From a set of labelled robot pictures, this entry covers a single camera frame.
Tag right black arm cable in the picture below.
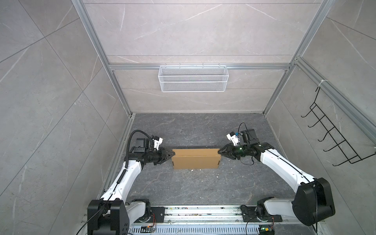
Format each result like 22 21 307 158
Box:
236 122 319 234

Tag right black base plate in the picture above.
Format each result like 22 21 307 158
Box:
240 205 283 222

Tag aluminium mounting rail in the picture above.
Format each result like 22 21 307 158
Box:
79 204 325 225

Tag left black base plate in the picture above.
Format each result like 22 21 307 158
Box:
147 207 165 223

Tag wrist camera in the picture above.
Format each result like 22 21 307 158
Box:
226 128 259 147
133 135 164 153

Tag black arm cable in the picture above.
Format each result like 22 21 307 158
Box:
75 129 153 235
236 122 319 234

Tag white cable duct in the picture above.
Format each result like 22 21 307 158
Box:
129 224 260 235

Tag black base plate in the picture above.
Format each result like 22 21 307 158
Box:
240 205 283 222
147 207 165 223

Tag white wire mesh basket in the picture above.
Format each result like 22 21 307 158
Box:
158 65 229 93

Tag black wire hook rack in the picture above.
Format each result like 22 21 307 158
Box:
301 87 376 166

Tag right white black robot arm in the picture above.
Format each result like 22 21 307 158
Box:
218 143 336 226

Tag brown cardboard box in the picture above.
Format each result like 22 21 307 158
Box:
171 148 221 169

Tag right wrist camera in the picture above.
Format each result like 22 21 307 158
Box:
226 128 259 147

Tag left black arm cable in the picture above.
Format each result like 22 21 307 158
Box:
75 129 153 235

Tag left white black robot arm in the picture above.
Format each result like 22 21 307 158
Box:
87 147 175 235

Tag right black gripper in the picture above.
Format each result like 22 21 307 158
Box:
218 143 250 159

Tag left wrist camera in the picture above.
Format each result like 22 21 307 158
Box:
133 135 164 153

